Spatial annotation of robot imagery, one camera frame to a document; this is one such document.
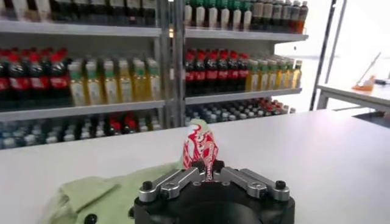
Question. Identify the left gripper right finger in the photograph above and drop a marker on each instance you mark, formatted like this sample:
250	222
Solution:
253	185

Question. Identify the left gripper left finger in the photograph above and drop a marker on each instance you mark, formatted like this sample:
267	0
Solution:
176	184

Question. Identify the green t-shirt with red print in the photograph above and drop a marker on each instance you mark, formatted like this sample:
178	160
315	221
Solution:
100	194

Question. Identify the red-cap cola bottle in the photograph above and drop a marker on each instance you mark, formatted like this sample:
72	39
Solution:
222	74
130	125
58	82
200	75
114	128
277	109
38	82
243	73
233	74
269	109
18	83
3	83
211	75
189	76

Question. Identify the white-cap dark drink bottle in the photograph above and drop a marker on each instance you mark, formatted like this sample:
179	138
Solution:
84	134
99	132
51	138
69	137

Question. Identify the black metal pole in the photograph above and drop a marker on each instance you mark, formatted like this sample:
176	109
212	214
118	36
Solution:
323	54

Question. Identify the small orange object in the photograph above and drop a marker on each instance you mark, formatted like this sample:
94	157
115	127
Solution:
364	85

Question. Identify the grey metal shelf rack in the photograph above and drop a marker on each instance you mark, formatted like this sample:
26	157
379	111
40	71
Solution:
243	35
76	29

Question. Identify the black flat object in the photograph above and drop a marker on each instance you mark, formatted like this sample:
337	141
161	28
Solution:
383	81

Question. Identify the green-cap dark tea bottle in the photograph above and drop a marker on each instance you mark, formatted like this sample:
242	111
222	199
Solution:
224	16
19	9
188	15
43	9
236	18
212	16
200	15
247	18

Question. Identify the beige-label dark drink bottle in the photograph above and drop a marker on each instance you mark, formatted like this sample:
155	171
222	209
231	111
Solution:
286	12
268	12
258	12

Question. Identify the white-label dark drink bottle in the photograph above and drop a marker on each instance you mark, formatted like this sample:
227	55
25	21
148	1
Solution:
133	10
303	15
295	13
116	10
149	10
60	10
277	12
98	10
79	10

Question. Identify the grey frame side table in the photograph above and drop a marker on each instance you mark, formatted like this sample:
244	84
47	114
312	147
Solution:
350	94

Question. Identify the grey window frame post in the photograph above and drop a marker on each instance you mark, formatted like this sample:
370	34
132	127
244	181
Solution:
336	42

